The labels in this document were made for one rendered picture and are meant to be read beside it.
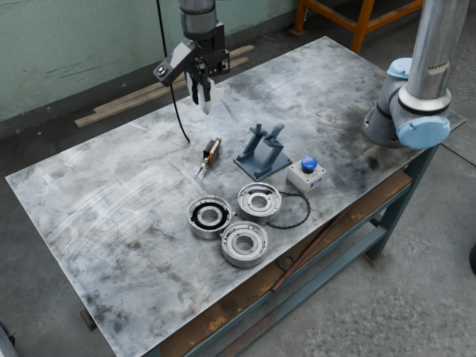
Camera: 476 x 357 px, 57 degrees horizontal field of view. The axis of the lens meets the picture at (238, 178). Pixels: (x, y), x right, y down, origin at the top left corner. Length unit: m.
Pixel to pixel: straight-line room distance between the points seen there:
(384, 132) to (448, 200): 1.18
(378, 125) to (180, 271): 0.69
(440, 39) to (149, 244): 0.76
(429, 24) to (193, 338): 0.90
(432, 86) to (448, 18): 0.16
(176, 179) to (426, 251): 1.36
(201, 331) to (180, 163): 0.44
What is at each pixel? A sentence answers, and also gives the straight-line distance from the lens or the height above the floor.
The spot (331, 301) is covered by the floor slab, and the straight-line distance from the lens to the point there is 1.89.
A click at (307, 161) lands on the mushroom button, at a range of 1.10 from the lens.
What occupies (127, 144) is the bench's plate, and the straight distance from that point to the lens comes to 1.25.
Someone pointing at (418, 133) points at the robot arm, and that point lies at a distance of 1.12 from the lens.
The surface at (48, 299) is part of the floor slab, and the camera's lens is 1.95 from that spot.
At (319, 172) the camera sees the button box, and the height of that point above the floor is 0.84.
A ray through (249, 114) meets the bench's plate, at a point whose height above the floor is 0.80.
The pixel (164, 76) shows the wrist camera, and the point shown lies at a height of 1.09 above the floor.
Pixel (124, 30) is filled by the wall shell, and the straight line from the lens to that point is 2.60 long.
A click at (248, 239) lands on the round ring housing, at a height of 0.82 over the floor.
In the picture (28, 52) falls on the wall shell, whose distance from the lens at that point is 2.43.
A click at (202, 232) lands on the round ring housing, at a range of 0.99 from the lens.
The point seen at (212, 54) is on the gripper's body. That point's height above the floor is 1.11.
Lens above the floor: 1.65
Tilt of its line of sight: 48 degrees down
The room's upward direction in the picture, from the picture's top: 4 degrees clockwise
